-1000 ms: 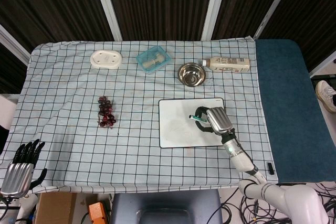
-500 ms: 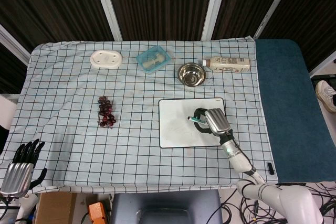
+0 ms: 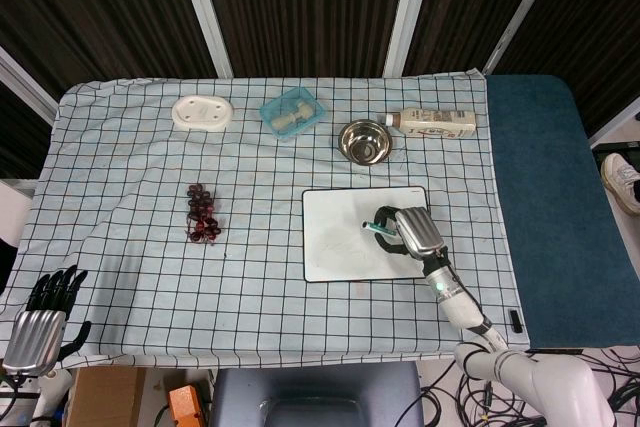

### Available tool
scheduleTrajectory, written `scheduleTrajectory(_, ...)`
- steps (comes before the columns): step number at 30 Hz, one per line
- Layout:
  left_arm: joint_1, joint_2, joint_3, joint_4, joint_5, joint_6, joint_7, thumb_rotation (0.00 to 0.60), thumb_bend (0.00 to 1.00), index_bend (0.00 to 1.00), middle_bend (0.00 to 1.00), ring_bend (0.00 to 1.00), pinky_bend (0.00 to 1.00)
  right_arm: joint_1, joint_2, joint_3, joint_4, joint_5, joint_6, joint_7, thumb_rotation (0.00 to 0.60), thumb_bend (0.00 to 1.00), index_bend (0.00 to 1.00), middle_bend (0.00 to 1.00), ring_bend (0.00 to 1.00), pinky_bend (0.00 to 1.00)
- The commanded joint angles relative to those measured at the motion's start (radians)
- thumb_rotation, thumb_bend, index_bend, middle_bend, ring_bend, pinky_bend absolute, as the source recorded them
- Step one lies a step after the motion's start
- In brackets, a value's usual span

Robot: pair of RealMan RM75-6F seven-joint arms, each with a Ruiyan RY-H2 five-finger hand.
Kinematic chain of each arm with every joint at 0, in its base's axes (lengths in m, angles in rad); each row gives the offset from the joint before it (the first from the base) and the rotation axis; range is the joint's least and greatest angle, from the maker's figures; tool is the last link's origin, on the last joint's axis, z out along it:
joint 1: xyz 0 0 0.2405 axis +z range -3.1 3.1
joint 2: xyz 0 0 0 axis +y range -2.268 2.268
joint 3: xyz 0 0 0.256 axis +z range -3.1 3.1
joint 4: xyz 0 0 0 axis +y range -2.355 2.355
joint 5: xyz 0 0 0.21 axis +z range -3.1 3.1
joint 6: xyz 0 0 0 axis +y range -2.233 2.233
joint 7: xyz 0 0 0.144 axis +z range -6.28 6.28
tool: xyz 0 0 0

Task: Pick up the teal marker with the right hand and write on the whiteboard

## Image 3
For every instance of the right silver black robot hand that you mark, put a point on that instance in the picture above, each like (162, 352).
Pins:
(417, 229)

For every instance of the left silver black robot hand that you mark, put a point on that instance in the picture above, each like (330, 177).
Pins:
(35, 339)

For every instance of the green white marker pen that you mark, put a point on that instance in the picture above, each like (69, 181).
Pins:
(375, 228)

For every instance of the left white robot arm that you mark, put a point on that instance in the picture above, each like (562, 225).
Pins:
(12, 383)

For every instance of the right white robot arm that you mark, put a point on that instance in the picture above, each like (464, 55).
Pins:
(465, 307)

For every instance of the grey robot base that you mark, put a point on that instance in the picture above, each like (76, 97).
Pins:
(315, 392)

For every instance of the white drawing board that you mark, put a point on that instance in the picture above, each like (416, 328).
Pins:
(335, 227)

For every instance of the white plastic jug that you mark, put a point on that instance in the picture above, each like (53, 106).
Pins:
(52, 394)

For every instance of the brown cardboard box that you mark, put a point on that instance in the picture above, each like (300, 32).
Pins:
(105, 397)

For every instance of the stainless steel bowl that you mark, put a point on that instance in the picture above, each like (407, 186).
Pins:
(365, 142)

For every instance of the beige milk tea bottle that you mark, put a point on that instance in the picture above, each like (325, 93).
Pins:
(440, 122)

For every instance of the white black checked tablecloth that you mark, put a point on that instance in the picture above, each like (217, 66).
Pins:
(150, 297)

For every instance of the dark teal table pad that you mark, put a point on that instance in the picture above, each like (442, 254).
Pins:
(545, 197)

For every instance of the small black rectangular device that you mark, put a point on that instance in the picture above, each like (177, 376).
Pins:
(515, 320)

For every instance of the orange box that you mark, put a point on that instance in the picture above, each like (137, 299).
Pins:
(185, 404)

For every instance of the white dumbbell shaped item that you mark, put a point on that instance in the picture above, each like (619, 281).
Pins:
(292, 117)

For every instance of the clear container with blue lid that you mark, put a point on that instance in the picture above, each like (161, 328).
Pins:
(272, 109)

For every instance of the bunch of dark red grapes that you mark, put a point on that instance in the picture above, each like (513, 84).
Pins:
(202, 219)

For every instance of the white sneaker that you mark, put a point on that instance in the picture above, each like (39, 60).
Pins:
(622, 177)

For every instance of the white oval soap dish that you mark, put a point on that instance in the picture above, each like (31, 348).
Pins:
(202, 113)

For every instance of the white metal frame post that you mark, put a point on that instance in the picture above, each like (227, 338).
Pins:
(412, 7)
(202, 7)
(522, 12)
(25, 82)
(617, 122)

